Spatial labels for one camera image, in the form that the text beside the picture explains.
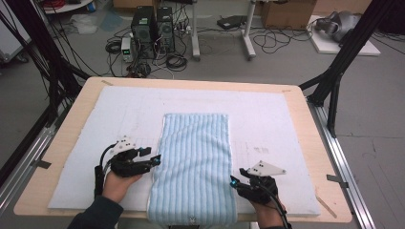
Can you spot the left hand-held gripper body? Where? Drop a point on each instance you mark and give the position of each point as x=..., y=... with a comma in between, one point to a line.
x=127, y=167

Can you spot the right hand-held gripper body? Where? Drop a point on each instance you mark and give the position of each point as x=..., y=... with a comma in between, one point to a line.
x=261, y=191

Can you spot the blue striped towel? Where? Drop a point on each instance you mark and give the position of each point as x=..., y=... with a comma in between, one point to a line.
x=194, y=165

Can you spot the person's left hand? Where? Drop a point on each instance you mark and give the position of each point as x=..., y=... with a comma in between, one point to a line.
x=116, y=187

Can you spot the person's right hand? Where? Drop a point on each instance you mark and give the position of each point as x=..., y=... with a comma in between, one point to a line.
x=269, y=214

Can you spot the white foam mat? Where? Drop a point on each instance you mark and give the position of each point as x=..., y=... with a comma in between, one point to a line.
x=133, y=105

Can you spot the white power supply unit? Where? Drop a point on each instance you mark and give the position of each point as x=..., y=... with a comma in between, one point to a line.
x=126, y=49

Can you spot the black computer tower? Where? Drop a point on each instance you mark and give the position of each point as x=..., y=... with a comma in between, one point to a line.
x=165, y=28
x=143, y=28

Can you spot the white-legged desk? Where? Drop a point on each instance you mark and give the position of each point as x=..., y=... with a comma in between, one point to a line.
x=250, y=31

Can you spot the clear plastic bag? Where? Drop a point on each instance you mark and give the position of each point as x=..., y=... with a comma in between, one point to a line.
x=83, y=24

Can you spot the open cardboard box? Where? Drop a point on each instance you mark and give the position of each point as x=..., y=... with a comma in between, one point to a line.
x=133, y=3

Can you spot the flat black device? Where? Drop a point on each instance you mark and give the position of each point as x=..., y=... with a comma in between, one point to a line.
x=231, y=21

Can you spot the brown cardboard box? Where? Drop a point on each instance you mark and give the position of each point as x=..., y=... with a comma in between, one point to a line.
x=286, y=14

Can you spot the white round table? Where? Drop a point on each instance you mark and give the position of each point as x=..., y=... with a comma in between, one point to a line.
x=70, y=5

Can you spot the white case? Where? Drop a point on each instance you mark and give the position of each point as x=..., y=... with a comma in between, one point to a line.
x=11, y=41

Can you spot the white floor board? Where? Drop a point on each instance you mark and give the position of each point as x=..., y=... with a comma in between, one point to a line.
x=363, y=47

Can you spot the grey rounded device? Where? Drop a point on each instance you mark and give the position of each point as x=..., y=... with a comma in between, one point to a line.
x=342, y=22

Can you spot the grey table bracket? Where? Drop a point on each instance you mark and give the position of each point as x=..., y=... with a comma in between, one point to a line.
x=43, y=164
x=336, y=180

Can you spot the aluminium rail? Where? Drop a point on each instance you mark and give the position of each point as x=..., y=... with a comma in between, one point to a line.
x=22, y=168
x=344, y=165

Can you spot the black frame post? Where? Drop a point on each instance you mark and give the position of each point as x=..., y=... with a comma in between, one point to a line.
x=347, y=51
x=41, y=47

